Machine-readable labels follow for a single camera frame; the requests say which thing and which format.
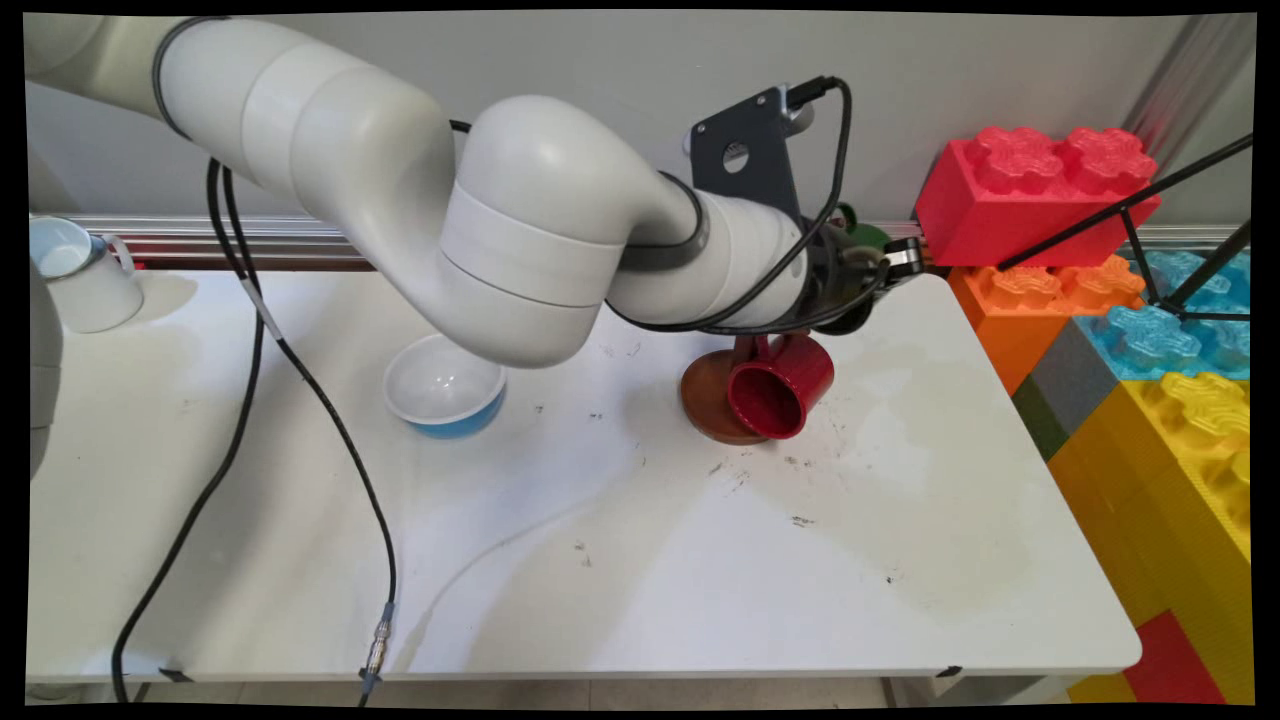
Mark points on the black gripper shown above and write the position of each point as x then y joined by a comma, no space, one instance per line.
835,275

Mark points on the green enamel mug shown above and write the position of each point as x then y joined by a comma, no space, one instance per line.
866,234

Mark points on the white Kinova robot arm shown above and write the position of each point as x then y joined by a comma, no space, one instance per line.
520,200

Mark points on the big red toy block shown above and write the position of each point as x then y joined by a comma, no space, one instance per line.
1000,210

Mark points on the big orange toy block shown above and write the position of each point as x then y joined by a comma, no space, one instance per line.
1010,320

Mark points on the red enamel mug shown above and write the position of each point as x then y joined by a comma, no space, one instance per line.
780,395

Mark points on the big grey toy block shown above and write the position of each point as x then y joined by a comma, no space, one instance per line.
1075,375

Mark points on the big dark green toy block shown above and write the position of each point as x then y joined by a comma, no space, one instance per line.
1040,420

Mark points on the black tripod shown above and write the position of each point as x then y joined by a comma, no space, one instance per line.
1130,208

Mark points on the brown wooden mug tree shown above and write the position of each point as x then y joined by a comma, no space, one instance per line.
705,395

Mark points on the big light blue toy block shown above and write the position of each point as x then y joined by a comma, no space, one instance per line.
1150,340

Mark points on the big yellow toy block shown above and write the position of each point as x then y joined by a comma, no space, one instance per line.
1160,480

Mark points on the white and blue bowl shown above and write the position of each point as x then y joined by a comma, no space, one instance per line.
440,400

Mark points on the small red toy block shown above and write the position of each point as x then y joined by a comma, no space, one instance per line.
1175,665

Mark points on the white enamel mug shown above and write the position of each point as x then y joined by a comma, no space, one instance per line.
95,295

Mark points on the aluminium post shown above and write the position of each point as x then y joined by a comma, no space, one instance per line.
1190,80

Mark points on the aluminium rail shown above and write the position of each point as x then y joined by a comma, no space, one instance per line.
200,240

